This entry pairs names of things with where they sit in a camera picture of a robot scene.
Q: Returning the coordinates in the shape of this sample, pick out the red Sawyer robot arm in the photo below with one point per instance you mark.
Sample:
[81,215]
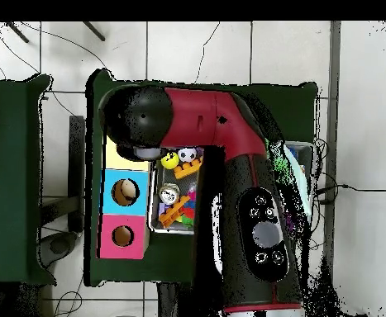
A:
[196,119]

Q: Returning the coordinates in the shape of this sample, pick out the silver mesh bin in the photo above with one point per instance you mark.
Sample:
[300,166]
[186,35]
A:
[172,181]

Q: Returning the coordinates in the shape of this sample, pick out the wooden box with three holes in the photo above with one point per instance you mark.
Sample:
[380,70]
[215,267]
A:
[136,231]

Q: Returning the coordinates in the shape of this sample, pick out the orange toy building block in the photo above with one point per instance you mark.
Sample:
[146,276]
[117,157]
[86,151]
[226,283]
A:
[187,169]

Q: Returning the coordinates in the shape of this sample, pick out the small soccer ball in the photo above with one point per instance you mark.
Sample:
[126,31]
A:
[187,154]

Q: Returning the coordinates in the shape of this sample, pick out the yellow foam ball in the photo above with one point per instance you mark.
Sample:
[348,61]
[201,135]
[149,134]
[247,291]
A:
[170,160]

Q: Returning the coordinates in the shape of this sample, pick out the crushed printed can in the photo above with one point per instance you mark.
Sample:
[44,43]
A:
[169,194]

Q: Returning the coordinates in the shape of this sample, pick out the multicolour spiky rubber toy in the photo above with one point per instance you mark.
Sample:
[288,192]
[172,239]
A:
[189,211]

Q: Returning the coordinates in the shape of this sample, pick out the long orange toy piece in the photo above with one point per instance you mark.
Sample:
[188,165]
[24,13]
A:
[172,213]

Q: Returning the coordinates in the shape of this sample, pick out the dark green tablecloth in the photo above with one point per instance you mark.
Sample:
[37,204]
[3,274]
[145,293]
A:
[10,198]
[172,257]

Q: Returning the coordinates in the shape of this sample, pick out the black stand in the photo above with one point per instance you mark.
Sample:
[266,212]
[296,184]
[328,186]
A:
[77,165]

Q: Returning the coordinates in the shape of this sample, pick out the grey round base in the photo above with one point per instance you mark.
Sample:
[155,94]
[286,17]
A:
[58,246]

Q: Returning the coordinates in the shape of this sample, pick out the black tripod leg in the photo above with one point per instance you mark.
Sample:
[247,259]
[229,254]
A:
[18,32]
[94,31]

